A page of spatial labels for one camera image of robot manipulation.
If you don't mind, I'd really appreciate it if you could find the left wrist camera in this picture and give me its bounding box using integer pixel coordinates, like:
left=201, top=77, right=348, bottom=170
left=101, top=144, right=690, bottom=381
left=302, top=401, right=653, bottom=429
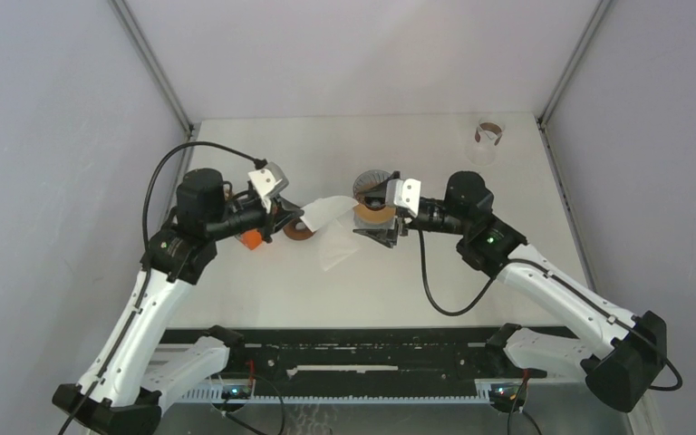
left=247, top=162, right=289, bottom=214

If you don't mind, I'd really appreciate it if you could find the clear glass with brown band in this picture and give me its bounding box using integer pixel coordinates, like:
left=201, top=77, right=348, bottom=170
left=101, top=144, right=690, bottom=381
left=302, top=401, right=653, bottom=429
left=466, top=117, right=505, bottom=167

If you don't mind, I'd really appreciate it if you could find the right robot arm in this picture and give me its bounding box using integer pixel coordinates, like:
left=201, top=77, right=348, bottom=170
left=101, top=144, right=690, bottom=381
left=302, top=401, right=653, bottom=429
left=355, top=171, right=671, bottom=412

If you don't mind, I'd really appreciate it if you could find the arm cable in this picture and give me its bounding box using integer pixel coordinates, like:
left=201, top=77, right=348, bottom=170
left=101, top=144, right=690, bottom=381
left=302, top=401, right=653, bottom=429
left=417, top=227, right=684, bottom=392
left=56, top=140, right=268, bottom=435

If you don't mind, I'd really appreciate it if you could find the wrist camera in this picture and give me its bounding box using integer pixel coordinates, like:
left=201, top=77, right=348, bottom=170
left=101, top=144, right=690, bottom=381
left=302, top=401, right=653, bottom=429
left=247, top=162, right=289, bottom=214
left=385, top=179, right=421, bottom=218

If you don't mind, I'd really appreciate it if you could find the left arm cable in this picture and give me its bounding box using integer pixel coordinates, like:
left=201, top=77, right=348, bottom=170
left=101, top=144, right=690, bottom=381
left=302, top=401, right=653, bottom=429
left=56, top=140, right=268, bottom=435

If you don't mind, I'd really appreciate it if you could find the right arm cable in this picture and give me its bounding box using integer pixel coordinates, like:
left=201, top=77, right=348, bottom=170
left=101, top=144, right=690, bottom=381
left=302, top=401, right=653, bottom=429
left=417, top=227, right=684, bottom=392

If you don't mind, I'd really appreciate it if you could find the orange filter holder box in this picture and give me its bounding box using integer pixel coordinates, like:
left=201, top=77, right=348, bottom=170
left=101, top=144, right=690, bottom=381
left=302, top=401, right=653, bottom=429
left=236, top=229, right=264, bottom=250

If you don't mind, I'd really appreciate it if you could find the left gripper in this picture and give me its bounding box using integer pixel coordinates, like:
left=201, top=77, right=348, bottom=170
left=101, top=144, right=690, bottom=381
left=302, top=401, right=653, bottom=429
left=207, top=195, right=304, bottom=244

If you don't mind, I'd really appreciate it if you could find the grey ribbed glass dripper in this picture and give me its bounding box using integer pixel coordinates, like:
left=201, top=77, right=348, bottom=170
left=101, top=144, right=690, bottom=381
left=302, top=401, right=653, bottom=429
left=353, top=169, right=391, bottom=197

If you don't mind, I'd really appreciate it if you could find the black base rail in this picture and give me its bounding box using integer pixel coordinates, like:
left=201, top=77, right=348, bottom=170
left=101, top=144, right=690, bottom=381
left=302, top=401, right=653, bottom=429
left=129, top=326, right=614, bottom=399

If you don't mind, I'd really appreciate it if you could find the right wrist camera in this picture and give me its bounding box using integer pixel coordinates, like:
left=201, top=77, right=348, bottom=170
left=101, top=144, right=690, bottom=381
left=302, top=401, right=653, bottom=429
left=385, top=179, right=421, bottom=218

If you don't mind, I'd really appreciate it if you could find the light wooden ring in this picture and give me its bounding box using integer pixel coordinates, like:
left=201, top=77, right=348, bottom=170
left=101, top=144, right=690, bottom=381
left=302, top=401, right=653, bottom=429
left=353, top=205, right=399, bottom=228

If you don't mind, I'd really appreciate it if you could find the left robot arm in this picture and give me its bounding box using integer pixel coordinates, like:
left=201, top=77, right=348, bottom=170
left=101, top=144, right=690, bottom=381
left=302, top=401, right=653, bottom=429
left=52, top=163, right=303, bottom=434

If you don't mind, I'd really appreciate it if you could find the dark wooden ring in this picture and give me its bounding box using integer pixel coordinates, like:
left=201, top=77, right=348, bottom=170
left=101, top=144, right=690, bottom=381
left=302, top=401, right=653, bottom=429
left=282, top=218, right=318, bottom=242

